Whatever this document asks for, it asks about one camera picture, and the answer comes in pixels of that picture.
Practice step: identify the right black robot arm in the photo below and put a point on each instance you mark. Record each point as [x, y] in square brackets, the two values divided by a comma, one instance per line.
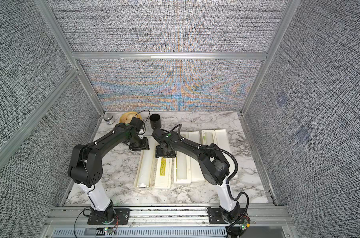
[218, 166]

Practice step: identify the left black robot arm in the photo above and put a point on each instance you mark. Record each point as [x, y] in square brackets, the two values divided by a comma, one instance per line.
[86, 167]

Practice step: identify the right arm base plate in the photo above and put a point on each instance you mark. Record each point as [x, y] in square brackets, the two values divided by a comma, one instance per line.
[220, 216]

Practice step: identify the small silver tin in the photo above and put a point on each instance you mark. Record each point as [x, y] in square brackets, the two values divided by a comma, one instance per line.
[109, 118]

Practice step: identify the yellow bowl with buns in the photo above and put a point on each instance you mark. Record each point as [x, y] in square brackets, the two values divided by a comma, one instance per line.
[126, 118]

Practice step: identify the plastic wrap roll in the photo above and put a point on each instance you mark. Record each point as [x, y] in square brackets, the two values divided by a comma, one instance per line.
[145, 169]

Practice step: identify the black cup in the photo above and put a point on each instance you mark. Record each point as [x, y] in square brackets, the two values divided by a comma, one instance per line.
[155, 121]

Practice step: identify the white wrap dispenser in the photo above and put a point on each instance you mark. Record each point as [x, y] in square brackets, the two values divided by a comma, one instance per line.
[220, 138]
[187, 170]
[161, 170]

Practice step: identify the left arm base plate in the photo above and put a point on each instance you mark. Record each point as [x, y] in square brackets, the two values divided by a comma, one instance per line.
[120, 216]

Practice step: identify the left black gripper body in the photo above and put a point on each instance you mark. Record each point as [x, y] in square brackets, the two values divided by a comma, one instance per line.
[139, 145]

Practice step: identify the aluminium mounting rail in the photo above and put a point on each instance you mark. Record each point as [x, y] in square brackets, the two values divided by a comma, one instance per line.
[177, 215]

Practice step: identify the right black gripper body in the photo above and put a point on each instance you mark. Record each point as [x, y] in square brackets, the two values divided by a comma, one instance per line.
[160, 151]

